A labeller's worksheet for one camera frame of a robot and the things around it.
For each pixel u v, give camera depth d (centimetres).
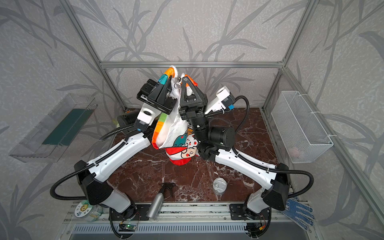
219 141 40
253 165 43
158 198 75
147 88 40
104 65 94
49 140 63
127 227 71
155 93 38
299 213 73
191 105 39
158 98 38
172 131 45
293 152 72
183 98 40
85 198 45
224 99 38
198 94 39
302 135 61
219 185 77
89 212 67
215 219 73
